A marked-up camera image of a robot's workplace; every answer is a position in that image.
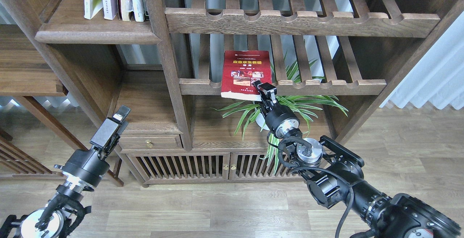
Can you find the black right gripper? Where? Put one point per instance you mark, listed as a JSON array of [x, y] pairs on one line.
[[269, 102]]

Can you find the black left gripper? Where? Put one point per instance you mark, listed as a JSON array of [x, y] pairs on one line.
[[86, 168]]

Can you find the red cover book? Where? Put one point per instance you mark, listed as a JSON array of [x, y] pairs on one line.
[[241, 69]]

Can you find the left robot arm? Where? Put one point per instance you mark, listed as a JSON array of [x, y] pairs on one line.
[[58, 219]]

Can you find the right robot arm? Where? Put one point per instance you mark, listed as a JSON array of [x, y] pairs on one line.
[[333, 174]]

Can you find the white plant pot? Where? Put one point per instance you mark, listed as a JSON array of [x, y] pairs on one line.
[[259, 124]]

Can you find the green spider plant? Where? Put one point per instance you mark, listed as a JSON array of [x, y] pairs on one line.
[[302, 105]]

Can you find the dark wooden bookshelf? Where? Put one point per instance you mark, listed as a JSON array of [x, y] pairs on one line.
[[167, 70]]

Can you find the brass drawer knob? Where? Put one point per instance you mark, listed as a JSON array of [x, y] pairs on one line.
[[149, 144]]

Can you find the wooden side table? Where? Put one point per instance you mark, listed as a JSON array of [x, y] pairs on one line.
[[24, 76]]

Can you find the white curtain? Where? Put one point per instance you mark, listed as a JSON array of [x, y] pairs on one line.
[[438, 78]]

